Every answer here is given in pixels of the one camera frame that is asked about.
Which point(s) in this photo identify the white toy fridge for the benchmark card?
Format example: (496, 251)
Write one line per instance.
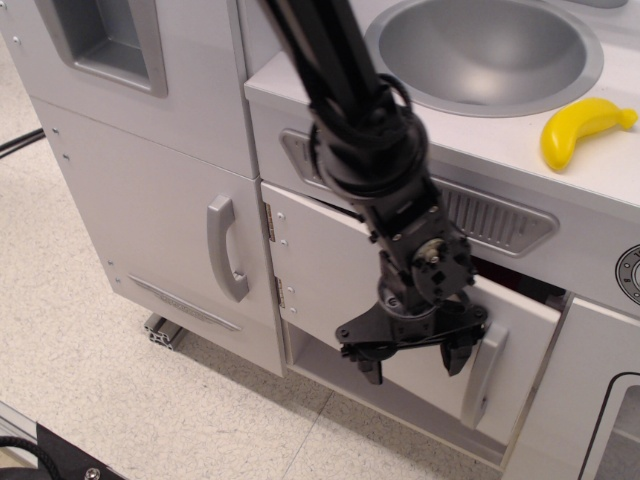
(142, 104)

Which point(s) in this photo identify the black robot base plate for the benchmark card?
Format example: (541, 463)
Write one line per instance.
(56, 458)

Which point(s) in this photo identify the grey vent grille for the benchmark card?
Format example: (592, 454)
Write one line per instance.
(500, 224)

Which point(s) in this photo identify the silver round sink bowl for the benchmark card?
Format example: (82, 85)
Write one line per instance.
(497, 59)

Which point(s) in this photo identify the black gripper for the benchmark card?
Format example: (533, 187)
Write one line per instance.
(455, 325)

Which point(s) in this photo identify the yellow toy banana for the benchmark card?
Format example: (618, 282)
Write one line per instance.
(581, 119)

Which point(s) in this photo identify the grey fridge door handle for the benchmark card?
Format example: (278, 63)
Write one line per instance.
(220, 217)

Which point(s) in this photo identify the black round dial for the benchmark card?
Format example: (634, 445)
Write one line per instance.
(627, 273)

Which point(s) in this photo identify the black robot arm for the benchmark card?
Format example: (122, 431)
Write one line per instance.
(370, 148)

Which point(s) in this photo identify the grey cabinet door handle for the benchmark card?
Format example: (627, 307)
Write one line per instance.
(487, 357)

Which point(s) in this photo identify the white oven door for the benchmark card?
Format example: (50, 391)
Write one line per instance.
(583, 422)

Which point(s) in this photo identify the white toy kitchen cabinet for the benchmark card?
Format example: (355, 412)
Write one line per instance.
(595, 198)

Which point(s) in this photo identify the aluminium extrusion rail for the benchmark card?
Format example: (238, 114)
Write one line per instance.
(163, 332)

